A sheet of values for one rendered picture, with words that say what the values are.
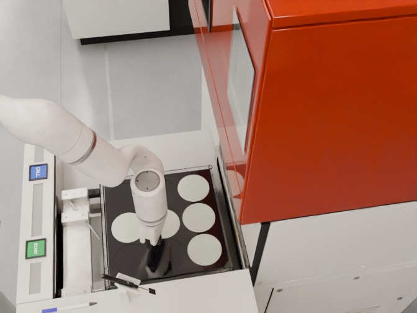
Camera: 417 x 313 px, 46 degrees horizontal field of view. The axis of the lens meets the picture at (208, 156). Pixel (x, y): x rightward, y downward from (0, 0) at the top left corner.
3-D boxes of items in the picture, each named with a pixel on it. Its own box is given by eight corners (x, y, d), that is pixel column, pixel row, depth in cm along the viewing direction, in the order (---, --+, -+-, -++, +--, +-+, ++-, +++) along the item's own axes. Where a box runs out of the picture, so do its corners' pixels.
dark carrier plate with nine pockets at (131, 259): (210, 169, 164) (210, 168, 163) (229, 267, 144) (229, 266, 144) (104, 183, 160) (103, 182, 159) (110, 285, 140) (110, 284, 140)
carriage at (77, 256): (90, 194, 162) (88, 189, 160) (94, 303, 141) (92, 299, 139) (64, 197, 161) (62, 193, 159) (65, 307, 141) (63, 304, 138)
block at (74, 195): (88, 192, 159) (87, 187, 157) (89, 200, 158) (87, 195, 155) (62, 195, 159) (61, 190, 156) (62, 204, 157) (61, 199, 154)
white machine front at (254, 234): (207, 89, 195) (210, 4, 163) (253, 287, 148) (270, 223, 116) (200, 89, 195) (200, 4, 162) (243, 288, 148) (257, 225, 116)
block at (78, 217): (89, 213, 155) (87, 208, 152) (89, 223, 153) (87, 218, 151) (62, 217, 154) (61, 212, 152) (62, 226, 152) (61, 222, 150)
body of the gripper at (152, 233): (145, 192, 136) (148, 212, 145) (131, 224, 130) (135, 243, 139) (171, 199, 135) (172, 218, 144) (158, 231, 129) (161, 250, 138)
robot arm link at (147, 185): (135, 192, 134) (134, 222, 128) (130, 164, 123) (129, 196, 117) (166, 190, 134) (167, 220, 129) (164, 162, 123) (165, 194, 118)
